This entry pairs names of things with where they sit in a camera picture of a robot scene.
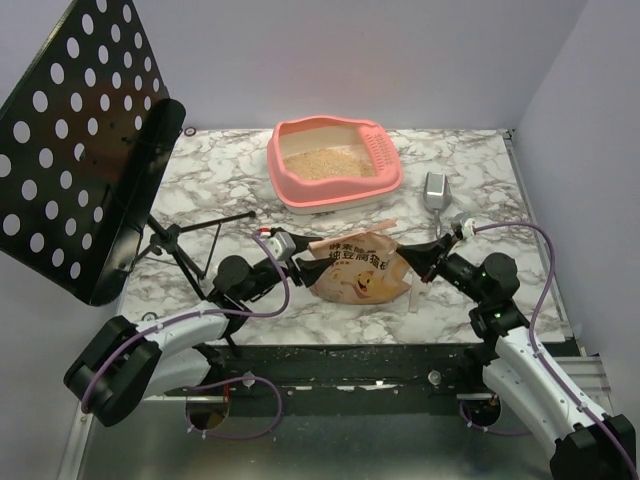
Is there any silver metal litter scoop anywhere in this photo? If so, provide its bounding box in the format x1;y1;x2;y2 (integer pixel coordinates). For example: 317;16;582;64
423;172;452;238

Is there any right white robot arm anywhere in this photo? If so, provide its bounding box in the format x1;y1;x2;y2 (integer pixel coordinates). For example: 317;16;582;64
397;235;639;479

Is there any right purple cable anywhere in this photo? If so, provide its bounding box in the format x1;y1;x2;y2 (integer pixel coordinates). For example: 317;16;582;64
459;222;636;480

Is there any pink cat litter box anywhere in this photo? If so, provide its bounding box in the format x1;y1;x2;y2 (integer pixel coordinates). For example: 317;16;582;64
266;116;403;214

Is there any clean litter in box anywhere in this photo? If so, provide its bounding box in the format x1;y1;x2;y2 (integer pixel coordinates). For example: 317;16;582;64
283;149;375;181

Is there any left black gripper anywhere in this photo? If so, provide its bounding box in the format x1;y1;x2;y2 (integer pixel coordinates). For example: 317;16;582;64
240;232;336;303

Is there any black perforated music stand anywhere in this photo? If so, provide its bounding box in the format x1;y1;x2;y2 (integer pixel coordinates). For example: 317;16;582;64
0;0;257;357

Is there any beige cat litter bag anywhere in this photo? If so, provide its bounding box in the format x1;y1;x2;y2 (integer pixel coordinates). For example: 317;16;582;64
308;220;410;305

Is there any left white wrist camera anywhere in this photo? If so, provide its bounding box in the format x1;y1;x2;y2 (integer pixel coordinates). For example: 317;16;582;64
266;231;296;262

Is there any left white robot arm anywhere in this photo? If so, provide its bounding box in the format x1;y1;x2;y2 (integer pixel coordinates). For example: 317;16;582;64
63;228;333;427

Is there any grey bag sealing clip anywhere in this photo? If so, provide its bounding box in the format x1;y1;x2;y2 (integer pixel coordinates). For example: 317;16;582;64
408;275;431;313

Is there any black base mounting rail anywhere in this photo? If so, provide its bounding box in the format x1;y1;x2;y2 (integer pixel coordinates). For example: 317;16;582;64
164;343;556;416

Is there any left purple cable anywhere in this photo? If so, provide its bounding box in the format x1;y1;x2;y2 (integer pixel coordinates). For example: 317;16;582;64
79;228;291;442

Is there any purple cable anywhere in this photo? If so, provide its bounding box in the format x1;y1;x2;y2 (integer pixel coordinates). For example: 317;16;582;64
459;222;636;480
79;228;291;442

